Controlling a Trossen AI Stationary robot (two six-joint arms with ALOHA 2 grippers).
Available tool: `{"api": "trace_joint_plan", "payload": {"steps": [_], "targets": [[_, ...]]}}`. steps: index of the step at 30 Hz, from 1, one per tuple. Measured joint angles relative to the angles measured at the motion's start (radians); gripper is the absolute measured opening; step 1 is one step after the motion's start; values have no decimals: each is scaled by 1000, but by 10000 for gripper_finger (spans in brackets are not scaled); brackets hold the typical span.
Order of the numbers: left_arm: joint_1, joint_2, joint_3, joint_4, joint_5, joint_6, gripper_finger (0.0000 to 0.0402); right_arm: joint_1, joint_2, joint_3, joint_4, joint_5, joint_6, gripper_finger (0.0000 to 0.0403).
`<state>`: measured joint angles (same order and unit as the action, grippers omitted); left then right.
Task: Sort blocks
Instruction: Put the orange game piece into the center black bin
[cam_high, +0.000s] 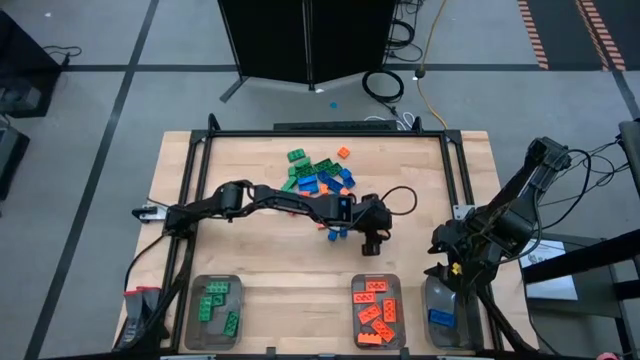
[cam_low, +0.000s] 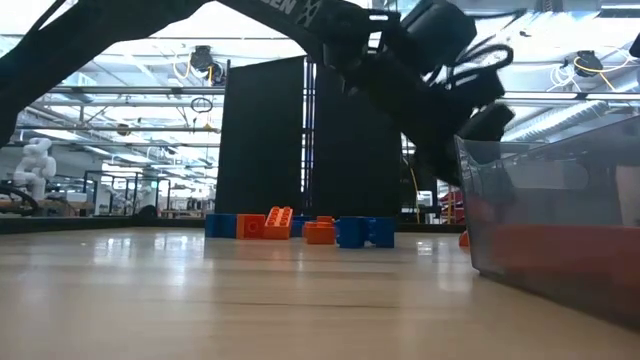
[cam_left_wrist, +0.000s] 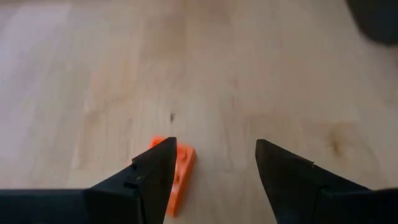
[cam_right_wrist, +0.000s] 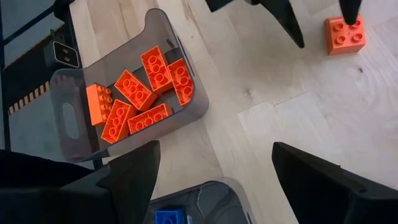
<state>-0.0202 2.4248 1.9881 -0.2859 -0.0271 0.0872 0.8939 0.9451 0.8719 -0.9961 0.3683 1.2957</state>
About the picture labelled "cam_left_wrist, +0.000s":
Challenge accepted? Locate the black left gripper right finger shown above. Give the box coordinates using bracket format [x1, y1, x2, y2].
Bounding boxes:
[255, 139, 374, 224]

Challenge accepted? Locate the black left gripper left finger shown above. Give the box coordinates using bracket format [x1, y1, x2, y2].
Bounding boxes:
[83, 136, 177, 224]

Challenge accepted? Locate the orange plastic building block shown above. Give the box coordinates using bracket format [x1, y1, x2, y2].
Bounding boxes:
[148, 135, 197, 218]

